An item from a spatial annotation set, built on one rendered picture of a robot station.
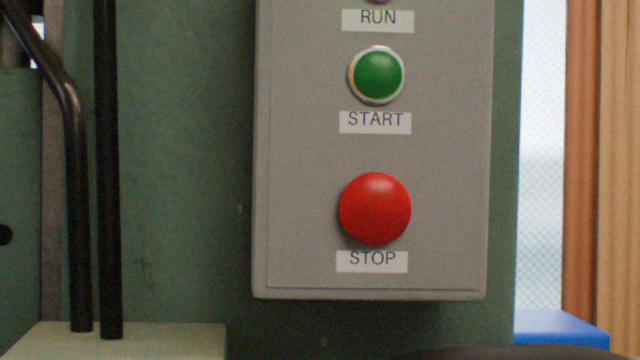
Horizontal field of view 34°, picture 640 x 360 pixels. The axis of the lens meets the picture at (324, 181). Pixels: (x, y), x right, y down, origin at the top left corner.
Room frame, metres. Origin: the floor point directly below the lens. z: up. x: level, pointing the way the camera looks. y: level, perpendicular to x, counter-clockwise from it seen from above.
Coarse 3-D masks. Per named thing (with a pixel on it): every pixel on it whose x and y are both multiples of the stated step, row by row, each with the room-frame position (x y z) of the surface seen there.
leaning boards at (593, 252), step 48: (576, 0) 1.82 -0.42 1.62; (624, 0) 1.80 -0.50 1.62; (576, 48) 1.81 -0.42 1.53; (624, 48) 1.79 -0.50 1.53; (576, 96) 1.81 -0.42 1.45; (624, 96) 1.79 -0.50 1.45; (576, 144) 1.81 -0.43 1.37; (624, 144) 1.78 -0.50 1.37; (576, 192) 1.80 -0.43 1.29; (624, 192) 1.78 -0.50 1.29; (576, 240) 1.80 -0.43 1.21; (624, 240) 1.77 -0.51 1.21; (576, 288) 1.79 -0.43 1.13; (624, 288) 1.77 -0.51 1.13; (624, 336) 1.76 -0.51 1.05
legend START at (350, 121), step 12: (348, 120) 0.44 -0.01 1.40; (360, 120) 0.44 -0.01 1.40; (372, 120) 0.44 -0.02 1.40; (384, 120) 0.44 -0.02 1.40; (396, 120) 0.44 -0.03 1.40; (408, 120) 0.44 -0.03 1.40; (348, 132) 0.44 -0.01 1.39; (360, 132) 0.44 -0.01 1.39; (372, 132) 0.44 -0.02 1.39; (384, 132) 0.44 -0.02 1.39; (396, 132) 0.44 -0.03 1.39; (408, 132) 0.44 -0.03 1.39
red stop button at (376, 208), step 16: (368, 176) 0.43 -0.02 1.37; (384, 176) 0.43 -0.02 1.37; (352, 192) 0.43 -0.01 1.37; (368, 192) 0.43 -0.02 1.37; (384, 192) 0.43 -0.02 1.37; (400, 192) 0.43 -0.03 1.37; (352, 208) 0.43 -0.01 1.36; (368, 208) 0.43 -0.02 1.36; (384, 208) 0.43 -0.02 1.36; (400, 208) 0.43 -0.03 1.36; (352, 224) 0.43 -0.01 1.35; (368, 224) 0.43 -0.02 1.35; (384, 224) 0.43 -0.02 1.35; (400, 224) 0.43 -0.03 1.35; (368, 240) 0.43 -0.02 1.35; (384, 240) 0.43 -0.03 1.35
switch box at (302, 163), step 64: (320, 0) 0.44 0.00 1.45; (448, 0) 0.44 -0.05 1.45; (256, 64) 0.44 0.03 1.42; (320, 64) 0.44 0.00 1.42; (448, 64) 0.44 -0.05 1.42; (256, 128) 0.44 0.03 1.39; (320, 128) 0.44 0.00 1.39; (448, 128) 0.44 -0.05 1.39; (256, 192) 0.44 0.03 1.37; (320, 192) 0.44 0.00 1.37; (448, 192) 0.44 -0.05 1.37; (256, 256) 0.44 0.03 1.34; (320, 256) 0.44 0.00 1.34; (448, 256) 0.44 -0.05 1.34
